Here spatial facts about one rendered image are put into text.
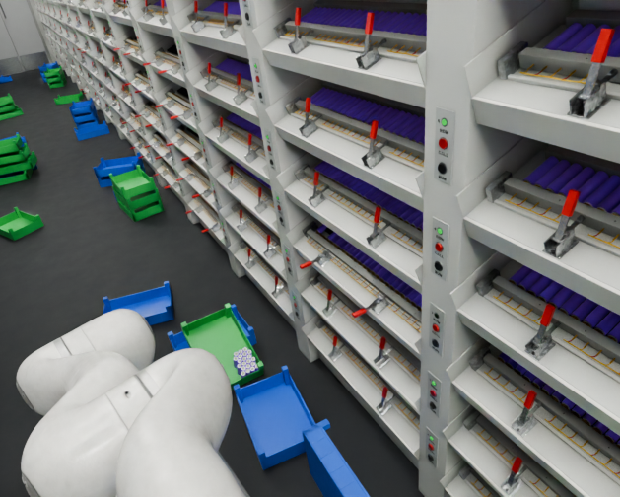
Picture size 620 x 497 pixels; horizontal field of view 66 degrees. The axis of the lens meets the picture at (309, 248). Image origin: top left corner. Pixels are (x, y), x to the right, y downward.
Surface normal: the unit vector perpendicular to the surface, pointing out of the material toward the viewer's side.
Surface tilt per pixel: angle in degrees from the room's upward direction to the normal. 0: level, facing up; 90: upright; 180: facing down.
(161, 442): 16
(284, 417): 0
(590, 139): 111
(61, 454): 27
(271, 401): 0
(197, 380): 51
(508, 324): 21
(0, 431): 0
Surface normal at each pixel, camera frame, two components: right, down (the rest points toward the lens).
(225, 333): 0.09, -0.62
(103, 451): 0.38, -0.29
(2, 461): -0.11, -0.84
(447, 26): -0.86, 0.36
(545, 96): -0.41, -0.66
